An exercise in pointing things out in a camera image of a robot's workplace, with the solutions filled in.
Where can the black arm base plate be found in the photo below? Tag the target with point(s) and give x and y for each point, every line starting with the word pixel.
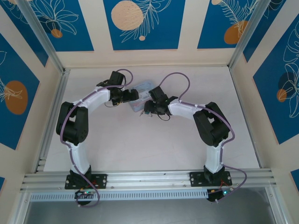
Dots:
pixel 104 177
pixel 195 179

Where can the blue wall panel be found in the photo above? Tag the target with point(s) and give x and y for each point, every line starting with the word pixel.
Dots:
pixel 295 177
pixel 2 184

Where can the blue panel large cream circle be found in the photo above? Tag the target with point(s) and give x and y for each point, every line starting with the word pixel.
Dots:
pixel 163 35

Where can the black controller board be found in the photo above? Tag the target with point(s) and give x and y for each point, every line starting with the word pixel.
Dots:
pixel 81 194
pixel 213 194

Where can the blue panel monstera leaf print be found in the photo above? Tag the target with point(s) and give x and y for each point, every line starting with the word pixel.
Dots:
pixel 268 23
pixel 280 116

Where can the wide aluminium mounting rail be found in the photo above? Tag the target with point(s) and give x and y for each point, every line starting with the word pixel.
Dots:
pixel 149 180

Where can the aluminium floor rail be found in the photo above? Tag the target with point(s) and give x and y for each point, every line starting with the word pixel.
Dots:
pixel 51 121
pixel 264 164

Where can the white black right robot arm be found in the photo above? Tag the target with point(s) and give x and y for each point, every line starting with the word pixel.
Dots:
pixel 211 161

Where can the teal padlock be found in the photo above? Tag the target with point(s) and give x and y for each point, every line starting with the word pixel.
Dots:
pixel 146 113

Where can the pastel blue cartoon tin box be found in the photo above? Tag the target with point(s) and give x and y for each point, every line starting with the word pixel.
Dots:
pixel 143 87

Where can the blue panel circle leaf print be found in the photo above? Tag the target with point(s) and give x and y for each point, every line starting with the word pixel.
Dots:
pixel 14 70

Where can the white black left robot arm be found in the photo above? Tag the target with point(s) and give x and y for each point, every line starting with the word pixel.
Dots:
pixel 81 156

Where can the aluminium frame post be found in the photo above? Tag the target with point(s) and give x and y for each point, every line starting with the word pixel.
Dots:
pixel 243 35
pixel 276 207
pixel 47 39
pixel 19 210

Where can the blue panel orange circle feather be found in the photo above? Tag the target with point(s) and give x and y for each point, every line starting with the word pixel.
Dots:
pixel 210 28

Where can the blue panel lily flower print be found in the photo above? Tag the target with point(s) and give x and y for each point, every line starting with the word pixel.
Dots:
pixel 30 35
pixel 70 35

